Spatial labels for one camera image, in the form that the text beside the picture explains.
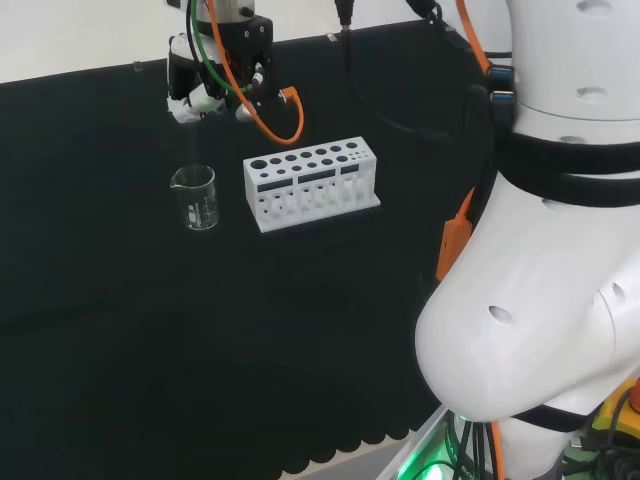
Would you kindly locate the silver base frame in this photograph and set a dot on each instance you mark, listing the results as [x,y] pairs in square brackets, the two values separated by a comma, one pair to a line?
[425,440]

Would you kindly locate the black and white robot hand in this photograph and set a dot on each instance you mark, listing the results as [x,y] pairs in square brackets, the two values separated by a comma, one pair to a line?
[255,45]

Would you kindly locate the yellow stop button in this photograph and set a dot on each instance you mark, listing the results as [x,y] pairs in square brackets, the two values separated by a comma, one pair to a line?
[607,412]

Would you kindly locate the orange connector box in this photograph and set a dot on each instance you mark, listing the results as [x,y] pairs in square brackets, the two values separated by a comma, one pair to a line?
[452,240]

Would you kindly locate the clear glass rod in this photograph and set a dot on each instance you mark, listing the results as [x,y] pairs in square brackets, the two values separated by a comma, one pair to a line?
[194,150]

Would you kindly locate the white test tube rack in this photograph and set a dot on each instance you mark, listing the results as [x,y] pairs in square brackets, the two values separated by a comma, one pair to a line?
[310,195]

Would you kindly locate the clear glass beaker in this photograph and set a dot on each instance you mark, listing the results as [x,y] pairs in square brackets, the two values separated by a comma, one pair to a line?
[200,210]

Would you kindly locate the black bench cloth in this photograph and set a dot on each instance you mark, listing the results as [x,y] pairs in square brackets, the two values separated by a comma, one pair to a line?
[150,325]

